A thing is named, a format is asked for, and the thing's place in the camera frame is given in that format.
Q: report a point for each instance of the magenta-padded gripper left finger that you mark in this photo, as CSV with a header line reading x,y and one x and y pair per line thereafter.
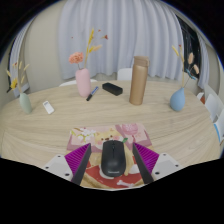
x,y
68,166

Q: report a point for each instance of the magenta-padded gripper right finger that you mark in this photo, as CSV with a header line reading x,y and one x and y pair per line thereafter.
x,y
156,166

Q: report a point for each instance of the black computer mouse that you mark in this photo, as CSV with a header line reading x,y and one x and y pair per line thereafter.
x,y
113,160

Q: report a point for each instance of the cartoon print mouse pad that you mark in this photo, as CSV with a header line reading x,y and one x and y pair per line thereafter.
x,y
96,136

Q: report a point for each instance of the white remote control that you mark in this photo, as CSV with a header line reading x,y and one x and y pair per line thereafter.
x,y
48,107

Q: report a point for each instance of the blue vase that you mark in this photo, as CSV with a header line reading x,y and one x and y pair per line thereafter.
x,y
177,100

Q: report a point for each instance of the pale green vase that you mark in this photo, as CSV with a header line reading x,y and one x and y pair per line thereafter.
x,y
25,104

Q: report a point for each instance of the blue marker pen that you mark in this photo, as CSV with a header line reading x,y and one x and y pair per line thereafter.
x,y
92,93

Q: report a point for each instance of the white chairs group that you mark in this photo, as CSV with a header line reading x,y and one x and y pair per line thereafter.
x,y
215,110

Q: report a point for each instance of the pink vase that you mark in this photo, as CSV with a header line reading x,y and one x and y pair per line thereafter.
x,y
83,83

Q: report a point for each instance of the bronze drink bottle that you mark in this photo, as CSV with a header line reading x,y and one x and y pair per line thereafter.
x,y
138,81

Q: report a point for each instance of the black rectangular box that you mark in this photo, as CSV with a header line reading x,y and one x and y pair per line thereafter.
x,y
112,89

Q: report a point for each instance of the yellow dried flower bunch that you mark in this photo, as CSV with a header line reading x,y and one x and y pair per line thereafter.
x,y
14,83

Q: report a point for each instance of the narrow white curtain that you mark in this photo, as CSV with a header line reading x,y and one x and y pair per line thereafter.
x,y
21,60
203,63

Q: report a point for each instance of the beige dried flower bunch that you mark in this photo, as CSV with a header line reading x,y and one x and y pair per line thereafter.
x,y
190,58

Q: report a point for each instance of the dark window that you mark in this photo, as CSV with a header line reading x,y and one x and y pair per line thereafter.
x,y
189,43

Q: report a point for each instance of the wide white curtain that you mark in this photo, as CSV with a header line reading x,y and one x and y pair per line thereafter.
x,y
130,33

